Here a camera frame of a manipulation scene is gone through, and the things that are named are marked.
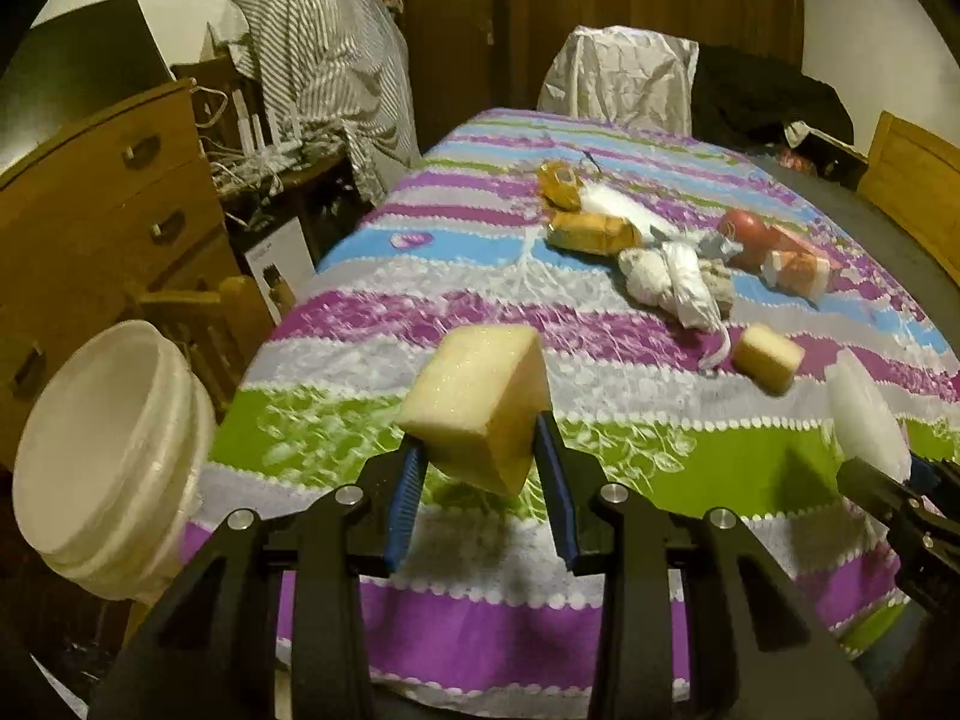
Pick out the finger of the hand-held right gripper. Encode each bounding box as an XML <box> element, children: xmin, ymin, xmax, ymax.
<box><xmin>907</xmin><ymin>454</ymin><xmax>960</xmax><ymax>522</ymax></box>
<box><xmin>836</xmin><ymin>457</ymin><xmax>960</xmax><ymax>616</ymax></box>

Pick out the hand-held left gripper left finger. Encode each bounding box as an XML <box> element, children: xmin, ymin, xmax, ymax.
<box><xmin>88</xmin><ymin>439</ymin><xmax>430</xmax><ymax>720</ymax></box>

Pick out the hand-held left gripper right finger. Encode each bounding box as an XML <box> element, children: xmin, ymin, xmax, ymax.
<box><xmin>531</xmin><ymin>411</ymin><xmax>878</xmax><ymax>720</ymax></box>

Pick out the yellow sponge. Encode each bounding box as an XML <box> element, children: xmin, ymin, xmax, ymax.
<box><xmin>394</xmin><ymin>324</ymin><xmax>552</xmax><ymax>497</ymax></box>
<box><xmin>732</xmin><ymin>324</ymin><xmax>806</xmax><ymax>394</ymax></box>

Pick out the white face mask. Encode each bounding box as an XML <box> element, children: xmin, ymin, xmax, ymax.
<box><xmin>664</xmin><ymin>240</ymin><xmax>734</xmax><ymax>374</ymax></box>

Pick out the white plastic bucket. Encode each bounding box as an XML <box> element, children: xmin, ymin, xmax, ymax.
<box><xmin>11</xmin><ymin>319</ymin><xmax>218</xmax><ymax>605</ymax></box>

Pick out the striped printed tablecloth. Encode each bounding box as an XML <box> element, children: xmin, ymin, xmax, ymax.
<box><xmin>180</xmin><ymin>106</ymin><xmax>960</xmax><ymax>698</ymax></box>

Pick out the crumpled white tissue ball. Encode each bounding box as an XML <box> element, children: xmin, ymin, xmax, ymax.
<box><xmin>617</xmin><ymin>246</ymin><xmax>680</xmax><ymax>312</ymax></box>

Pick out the orange packet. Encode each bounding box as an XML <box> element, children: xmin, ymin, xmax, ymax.
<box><xmin>761</xmin><ymin>249</ymin><xmax>832</xmax><ymax>297</ymax></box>

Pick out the wooden chair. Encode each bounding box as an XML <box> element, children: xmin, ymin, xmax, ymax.
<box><xmin>124</xmin><ymin>276</ymin><xmax>275</xmax><ymax>421</ymax></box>
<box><xmin>855</xmin><ymin>111</ymin><xmax>960</xmax><ymax>278</ymax></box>

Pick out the white cardboard box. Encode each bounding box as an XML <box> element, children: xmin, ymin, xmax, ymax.
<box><xmin>244</xmin><ymin>219</ymin><xmax>316</xmax><ymax>320</ymax></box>

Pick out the pink box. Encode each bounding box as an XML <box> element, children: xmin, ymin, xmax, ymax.
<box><xmin>765</xmin><ymin>221</ymin><xmax>845</xmax><ymax>271</ymax></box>

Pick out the crumpled beige paper wad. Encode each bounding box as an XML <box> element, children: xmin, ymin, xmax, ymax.
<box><xmin>701</xmin><ymin>259</ymin><xmax>740</xmax><ymax>316</ymax></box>

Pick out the yellow bread packet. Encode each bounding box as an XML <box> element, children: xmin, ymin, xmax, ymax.
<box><xmin>546</xmin><ymin>210</ymin><xmax>644</xmax><ymax>257</ymax></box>

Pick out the grey crumpled wrapper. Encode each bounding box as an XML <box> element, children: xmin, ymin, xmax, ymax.
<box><xmin>694</xmin><ymin>231</ymin><xmax>740</xmax><ymax>263</ymax></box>

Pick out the clear plastic bag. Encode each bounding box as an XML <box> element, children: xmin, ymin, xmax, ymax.
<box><xmin>577</xmin><ymin>178</ymin><xmax>676</xmax><ymax>237</ymax></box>

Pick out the small yellow packet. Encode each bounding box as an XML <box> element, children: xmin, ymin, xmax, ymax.
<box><xmin>537</xmin><ymin>160</ymin><xmax>587</xmax><ymax>211</ymax></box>

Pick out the dark jacket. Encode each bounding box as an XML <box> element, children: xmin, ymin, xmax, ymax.
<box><xmin>690</xmin><ymin>43</ymin><xmax>856</xmax><ymax>158</ymax></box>

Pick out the wooden chest of drawers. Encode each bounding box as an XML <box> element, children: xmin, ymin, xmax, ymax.
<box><xmin>0</xmin><ymin>79</ymin><xmax>278</xmax><ymax>451</ymax></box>

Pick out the grey striped shirt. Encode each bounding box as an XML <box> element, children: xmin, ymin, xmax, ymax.
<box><xmin>223</xmin><ymin>0</ymin><xmax>421</xmax><ymax>203</ymax></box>

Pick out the brown wooden door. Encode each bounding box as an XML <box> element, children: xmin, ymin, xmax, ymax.
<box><xmin>373</xmin><ymin>0</ymin><xmax>511</xmax><ymax>158</ymax></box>

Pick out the black flat screen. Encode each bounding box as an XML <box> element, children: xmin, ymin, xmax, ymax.
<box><xmin>0</xmin><ymin>0</ymin><xmax>175</xmax><ymax>166</ymax></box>

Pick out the white cable bundle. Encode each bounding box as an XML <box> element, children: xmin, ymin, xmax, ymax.
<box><xmin>199</xmin><ymin>86</ymin><xmax>346</xmax><ymax>218</ymax></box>

